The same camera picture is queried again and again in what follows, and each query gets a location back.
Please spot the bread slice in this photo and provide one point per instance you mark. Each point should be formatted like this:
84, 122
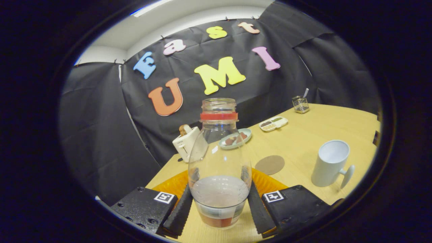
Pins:
185, 129

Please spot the brown food piece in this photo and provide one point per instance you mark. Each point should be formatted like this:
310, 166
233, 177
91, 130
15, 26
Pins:
230, 141
243, 135

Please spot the wooden table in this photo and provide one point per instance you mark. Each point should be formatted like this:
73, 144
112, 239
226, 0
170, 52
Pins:
303, 138

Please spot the white toaster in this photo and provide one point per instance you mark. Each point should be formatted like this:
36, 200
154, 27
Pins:
184, 144

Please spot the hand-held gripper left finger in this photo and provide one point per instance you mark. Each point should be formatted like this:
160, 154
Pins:
179, 216

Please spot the clear plastic juice bottle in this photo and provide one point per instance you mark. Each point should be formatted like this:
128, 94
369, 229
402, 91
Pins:
219, 155

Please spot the white divided snack dish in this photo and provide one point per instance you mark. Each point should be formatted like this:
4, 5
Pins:
274, 123

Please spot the white cup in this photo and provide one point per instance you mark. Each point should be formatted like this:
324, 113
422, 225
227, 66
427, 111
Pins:
329, 165

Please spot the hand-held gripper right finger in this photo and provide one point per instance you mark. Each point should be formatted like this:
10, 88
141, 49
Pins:
260, 212

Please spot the light green plate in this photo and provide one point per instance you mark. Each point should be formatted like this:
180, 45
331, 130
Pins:
247, 132

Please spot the brown round coaster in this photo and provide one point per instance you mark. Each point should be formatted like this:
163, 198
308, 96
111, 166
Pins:
270, 164

